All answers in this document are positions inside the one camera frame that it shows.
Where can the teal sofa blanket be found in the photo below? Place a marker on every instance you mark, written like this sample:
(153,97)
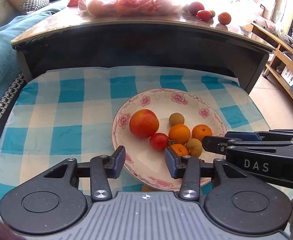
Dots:
(9,69)

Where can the mandarin on plate right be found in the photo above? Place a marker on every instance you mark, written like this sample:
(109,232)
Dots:
(201,131)

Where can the large red cherry tomato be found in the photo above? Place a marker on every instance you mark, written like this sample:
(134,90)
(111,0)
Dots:
(159,141)

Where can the red tomato on table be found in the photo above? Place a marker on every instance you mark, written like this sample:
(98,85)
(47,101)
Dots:
(204,15)

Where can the red mango on table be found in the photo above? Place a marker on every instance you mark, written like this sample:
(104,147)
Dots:
(194,7)

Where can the longan on table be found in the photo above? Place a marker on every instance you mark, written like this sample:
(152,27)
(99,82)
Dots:
(212,13)

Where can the small longan on plate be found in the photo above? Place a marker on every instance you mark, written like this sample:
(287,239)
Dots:
(176,118)

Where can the large brown longan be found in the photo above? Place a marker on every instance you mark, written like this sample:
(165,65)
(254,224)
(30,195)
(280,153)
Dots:
(194,147)

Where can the wooden tv shelf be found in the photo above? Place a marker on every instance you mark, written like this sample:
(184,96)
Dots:
(281,65)

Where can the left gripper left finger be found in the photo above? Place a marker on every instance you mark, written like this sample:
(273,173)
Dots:
(99,169)

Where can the red apple on plate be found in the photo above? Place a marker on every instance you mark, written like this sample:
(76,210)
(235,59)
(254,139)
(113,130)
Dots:
(144,123)

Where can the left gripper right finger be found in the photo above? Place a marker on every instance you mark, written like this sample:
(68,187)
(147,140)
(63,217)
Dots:
(191,170)

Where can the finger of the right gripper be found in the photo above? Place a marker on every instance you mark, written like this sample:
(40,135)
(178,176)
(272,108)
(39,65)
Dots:
(220,144)
(271,135)

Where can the plastic bag of fruit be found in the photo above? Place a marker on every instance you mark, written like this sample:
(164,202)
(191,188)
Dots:
(101,8)

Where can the dark wooden coffee table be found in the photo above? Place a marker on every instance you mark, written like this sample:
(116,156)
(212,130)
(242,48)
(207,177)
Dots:
(70,39)

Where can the mandarin in plate centre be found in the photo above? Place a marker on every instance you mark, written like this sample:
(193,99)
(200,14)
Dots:
(179,133)

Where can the orange mandarin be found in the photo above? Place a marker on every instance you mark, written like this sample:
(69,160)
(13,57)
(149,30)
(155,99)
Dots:
(180,149)

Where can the mandarin on table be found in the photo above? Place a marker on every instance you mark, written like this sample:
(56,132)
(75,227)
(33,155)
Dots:
(224,18)

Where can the blue white checkered cloth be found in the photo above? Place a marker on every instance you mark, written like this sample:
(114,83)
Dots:
(68,113)

